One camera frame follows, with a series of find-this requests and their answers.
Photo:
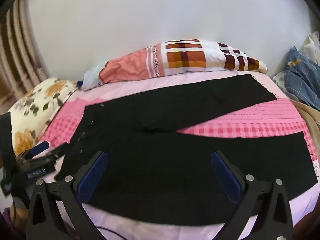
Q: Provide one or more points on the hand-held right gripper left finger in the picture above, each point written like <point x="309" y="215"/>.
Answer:
<point x="92" y="175"/>

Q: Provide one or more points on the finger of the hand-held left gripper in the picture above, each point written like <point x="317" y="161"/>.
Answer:
<point x="40" y="148"/>
<point x="58" y="151"/>

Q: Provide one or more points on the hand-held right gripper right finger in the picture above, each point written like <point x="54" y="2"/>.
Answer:
<point x="225" y="177"/>

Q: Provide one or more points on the black pants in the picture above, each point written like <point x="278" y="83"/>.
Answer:
<point x="162" y="170"/>

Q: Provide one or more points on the floral pillow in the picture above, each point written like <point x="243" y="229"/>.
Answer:
<point x="32" y="105"/>

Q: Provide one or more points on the purple patterned cloth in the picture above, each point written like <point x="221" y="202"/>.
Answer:
<point x="5" y="225"/>

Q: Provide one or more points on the pink checked bedsheet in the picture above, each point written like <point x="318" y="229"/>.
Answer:
<point x="250" y="120"/>

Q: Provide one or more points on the light blue cloth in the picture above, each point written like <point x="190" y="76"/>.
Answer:
<point x="91" y="78"/>

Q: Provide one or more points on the beige curtain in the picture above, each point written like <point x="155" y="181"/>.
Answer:
<point x="20" y="55"/>

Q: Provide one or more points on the beige cloth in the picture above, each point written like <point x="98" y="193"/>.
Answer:
<point x="310" y="115"/>

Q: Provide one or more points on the blue jeans pile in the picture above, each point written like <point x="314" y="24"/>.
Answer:
<point x="300" y="80"/>

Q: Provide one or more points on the white floral cloth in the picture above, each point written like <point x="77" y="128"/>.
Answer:
<point x="312" y="45"/>

